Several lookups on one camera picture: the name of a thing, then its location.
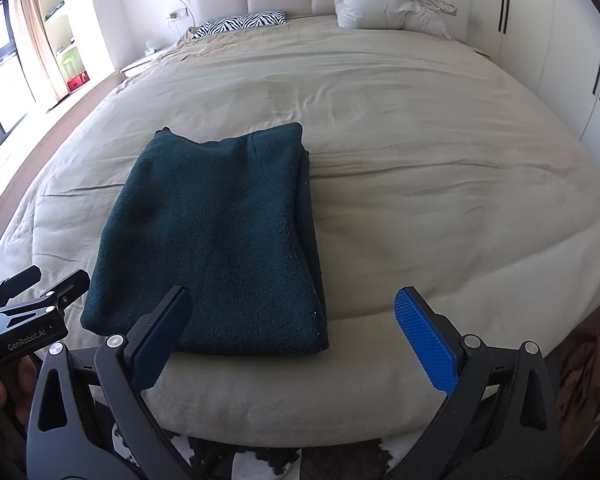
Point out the white nightstand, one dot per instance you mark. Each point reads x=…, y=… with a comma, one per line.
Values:
x=137, y=66

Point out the beige curtain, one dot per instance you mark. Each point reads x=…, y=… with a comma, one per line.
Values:
x=35, y=35

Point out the white wall shelf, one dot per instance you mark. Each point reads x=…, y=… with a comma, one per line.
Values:
x=67, y=15

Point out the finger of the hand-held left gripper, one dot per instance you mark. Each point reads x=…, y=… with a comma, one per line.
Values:
x=15, y=282
x=62, y=290

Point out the bed with beige sheet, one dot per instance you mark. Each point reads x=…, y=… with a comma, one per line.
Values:
x=405, y=185

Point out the zebra print pillow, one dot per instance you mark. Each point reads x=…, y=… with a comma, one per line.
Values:
x=245, y=22

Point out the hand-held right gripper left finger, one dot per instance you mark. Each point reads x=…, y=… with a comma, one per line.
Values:
x=165, y=340

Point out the dark teal knit sweater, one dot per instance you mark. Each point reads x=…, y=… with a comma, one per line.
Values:
x=205, y=235

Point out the red crate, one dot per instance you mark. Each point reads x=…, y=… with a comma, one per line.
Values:
x=76, y=82

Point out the wall socket panel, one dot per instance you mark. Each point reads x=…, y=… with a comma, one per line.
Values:
x=177, y=13

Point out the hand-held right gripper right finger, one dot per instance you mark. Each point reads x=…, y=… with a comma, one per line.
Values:
x=427, y=340

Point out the cowhide rug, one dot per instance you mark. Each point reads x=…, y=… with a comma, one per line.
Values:
x=260, y=460

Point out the white wardrobe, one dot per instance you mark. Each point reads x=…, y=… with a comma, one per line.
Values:
x=545, y=35

